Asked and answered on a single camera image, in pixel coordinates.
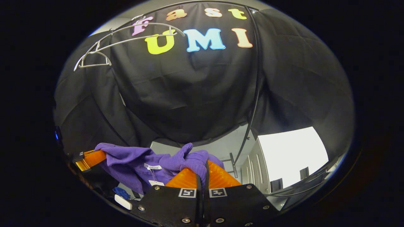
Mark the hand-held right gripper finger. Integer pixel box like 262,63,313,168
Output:
131,167,204,227
204,161,280,227

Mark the purple knit shirt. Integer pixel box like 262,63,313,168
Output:
94,143,225,195

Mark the white plastic hanger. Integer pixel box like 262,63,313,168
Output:
78,50,112,68
74,14,186,72

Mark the black clothes rack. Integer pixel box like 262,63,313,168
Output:
110,0,263,178

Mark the blue cloth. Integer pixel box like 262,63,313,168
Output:
113,187,130,200

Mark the small white block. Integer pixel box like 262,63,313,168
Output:
114,195,133,211

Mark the white cabinet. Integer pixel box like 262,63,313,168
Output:
241,126,329,194

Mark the black backdrop cloth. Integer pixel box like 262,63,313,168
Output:
54,2,355,158

